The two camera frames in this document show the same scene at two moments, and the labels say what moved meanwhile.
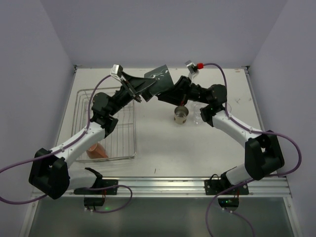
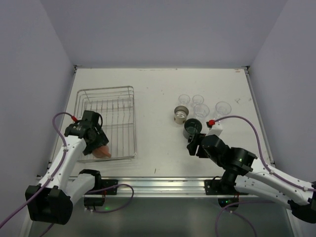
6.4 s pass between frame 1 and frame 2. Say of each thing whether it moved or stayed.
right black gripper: moved
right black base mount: stayed
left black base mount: stayed
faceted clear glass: stayed
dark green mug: moved
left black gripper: moved
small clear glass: moved
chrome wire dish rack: stayed
